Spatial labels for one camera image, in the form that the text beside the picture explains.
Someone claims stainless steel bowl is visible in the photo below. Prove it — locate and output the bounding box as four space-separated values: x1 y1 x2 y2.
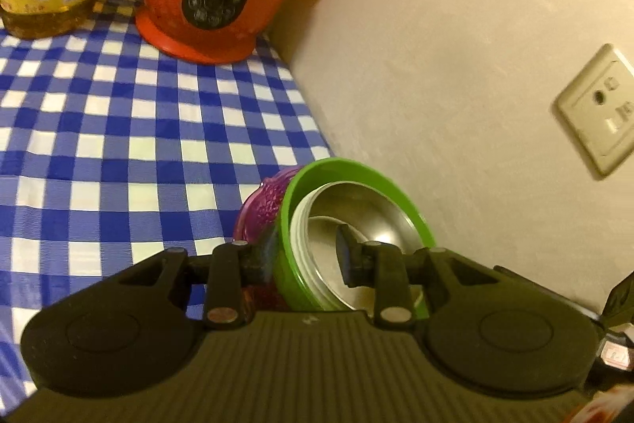
306 185 423 311

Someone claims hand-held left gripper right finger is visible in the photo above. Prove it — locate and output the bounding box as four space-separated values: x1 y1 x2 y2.
335 224 492 331

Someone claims blue white checkered tablecloth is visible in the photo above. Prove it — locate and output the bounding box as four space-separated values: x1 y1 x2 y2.
0 0 333 410

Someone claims green plastic bowl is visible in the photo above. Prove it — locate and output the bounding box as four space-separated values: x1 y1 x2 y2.
271 158 437 321

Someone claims white plastic bowl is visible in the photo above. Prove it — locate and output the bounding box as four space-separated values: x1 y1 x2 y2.
288 180 428 313

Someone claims large beige wall socket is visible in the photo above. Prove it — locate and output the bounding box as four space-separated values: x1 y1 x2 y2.
554 43 634 179

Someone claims purple transparent plastic plate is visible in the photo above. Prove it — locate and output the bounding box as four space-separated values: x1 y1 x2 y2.
242 281 289 311
233 165 301 255
233 185 278 258

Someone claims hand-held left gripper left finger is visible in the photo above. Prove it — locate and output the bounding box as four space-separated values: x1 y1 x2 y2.
116 241 278 331

